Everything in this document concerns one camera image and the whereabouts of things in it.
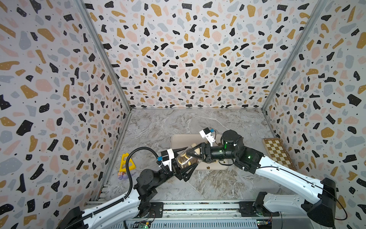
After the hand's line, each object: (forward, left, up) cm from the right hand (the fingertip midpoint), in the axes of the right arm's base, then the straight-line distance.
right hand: (191, 157), depth 60 cm
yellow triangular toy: (+10, +44, -29) cm, 54 cm away
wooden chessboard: (+20, -56, -31) cm, 67 cm away
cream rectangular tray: (+30, +10, -35) cm, 47 cm away
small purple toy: (+1, +41, -27) cm, 49 cm away
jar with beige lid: (-1, +1, +1) cm, 2 cm away
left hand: (0, 0, -1) cm, 1 cm away
